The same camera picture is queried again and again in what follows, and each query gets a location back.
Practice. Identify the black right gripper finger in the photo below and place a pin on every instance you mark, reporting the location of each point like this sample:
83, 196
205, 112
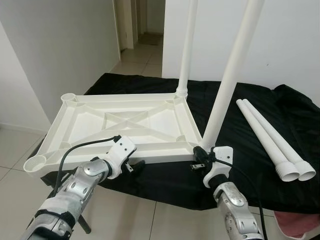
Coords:
198, 151

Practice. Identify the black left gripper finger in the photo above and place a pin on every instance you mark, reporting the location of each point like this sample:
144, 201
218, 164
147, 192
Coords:
138, 164

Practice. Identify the white plastic table top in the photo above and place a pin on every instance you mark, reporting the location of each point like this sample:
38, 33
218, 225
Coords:
85, 125

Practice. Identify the white plastic table leg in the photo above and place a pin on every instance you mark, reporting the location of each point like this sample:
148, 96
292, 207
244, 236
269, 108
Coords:
277, 137
188, 45
265, 137
232, 70

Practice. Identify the brown floor mat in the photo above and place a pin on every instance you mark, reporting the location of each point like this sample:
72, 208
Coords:
150, 40

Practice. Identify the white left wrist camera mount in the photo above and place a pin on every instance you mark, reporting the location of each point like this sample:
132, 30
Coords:
120, 150

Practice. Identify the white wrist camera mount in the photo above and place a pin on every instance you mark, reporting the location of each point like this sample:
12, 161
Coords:
222, 155
120, 150

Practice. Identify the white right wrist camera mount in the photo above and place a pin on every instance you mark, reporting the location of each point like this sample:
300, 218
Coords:
222, 155

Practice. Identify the white door frame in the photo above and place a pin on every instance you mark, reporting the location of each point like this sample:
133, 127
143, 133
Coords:
125, 24

